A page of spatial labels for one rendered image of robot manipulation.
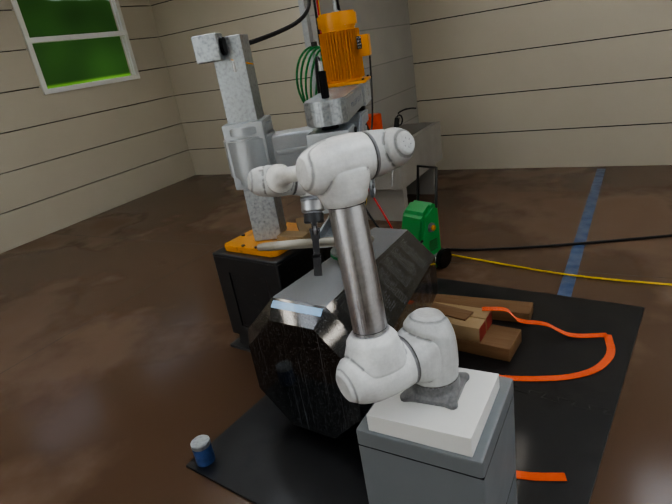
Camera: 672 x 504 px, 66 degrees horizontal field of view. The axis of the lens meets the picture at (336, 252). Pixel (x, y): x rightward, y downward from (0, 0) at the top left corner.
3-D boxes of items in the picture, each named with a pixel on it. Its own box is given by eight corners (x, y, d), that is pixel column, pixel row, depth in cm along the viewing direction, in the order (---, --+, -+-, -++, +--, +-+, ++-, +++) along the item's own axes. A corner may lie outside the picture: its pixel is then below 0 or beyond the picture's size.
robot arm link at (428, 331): (471, 374, 159) (466, 310, 151) (424, 398, 151) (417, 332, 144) (436, 353, 172) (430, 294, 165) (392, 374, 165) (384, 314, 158)
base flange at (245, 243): (222, 250, 350) (220, 244, 348) (270, 225, 385) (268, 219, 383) (275, 258, 321) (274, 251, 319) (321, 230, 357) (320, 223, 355)
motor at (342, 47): (327, 84, 330) (317, 17, 315) (375, 77, 323) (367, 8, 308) (319, 89, 305) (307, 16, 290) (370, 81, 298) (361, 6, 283)
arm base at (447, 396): (473, 369, 170) (472, 355, 169) (456, 410, 152) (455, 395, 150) (420, 362, 179) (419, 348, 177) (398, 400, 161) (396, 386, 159)
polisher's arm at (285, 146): (227, 183, 321) (217, 143, 311) (237, 170, 352) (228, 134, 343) (344, 165, 316) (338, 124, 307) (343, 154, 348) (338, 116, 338)
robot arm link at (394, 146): (383, 130, 150) (343, 139, 145) (418, 113, 134) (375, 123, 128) (394, 173, 152) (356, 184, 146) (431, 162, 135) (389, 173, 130)
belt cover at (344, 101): (335, 110, 338) (331, 83, 332) (372, 104, 333) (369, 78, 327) (301, 138, 252) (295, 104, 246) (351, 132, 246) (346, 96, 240)
